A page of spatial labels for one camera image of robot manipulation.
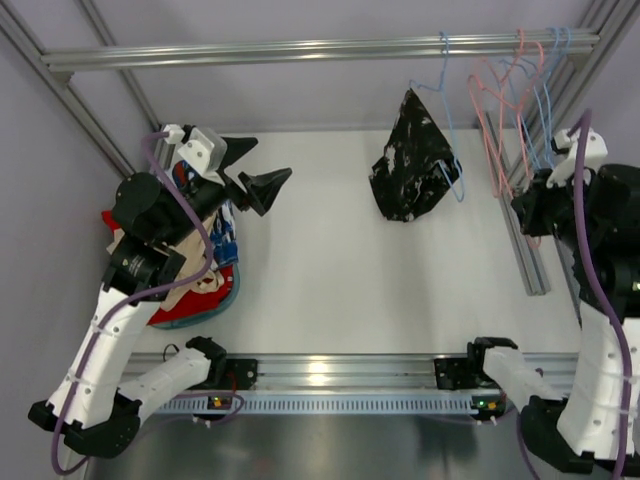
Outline black patterned trousers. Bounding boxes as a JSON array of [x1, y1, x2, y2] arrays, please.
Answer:
[[369, 88, 465, 223]]

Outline pink wire hanger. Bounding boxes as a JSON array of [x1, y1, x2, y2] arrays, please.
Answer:
[[466, 30, 529, 199], [467, 30, 545, 200]]

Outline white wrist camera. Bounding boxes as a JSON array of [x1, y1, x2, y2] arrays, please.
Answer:
[[546, 128, 608, 189], [162, 124, 228, 181]]

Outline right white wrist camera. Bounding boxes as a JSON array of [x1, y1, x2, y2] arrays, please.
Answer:
[[546, 128, 608, 189]]

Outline blue patterned trousers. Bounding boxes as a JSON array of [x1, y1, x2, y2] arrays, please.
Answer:
[[170, 160, 239, 271]]

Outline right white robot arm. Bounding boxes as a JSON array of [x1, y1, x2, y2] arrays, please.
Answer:
[[467, 164, 639, 478]]

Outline aluminium hanging rail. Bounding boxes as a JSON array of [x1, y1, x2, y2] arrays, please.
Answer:
[[41, 28, 600, 74]]

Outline grey slotted cable duct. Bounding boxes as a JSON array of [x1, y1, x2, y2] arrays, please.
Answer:
[[157, 392, 479, 415]]

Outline blue hanger holding trousers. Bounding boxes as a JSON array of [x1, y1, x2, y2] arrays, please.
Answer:
[[408, 31, 466, 203]]

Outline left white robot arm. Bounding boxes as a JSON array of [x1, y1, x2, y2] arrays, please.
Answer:
[[28, 137, 292, 459]]

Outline teal laundry basket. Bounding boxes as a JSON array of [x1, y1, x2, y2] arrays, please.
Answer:
[[147, 265, 240, 330]]

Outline aluminium frame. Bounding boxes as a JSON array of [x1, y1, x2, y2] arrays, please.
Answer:
[[0, 0, 640, 480]]

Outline red garment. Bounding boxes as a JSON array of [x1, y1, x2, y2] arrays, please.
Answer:
[[101, 202, 240, 329]]

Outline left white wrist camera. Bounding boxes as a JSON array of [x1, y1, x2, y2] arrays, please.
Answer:
[[162, 124, 228, 181]]

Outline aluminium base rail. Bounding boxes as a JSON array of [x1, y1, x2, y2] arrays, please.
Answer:
[[123, 353, 577, 393]]

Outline beige trousers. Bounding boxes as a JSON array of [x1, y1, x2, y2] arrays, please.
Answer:
[[102, 210, 224, 312]]

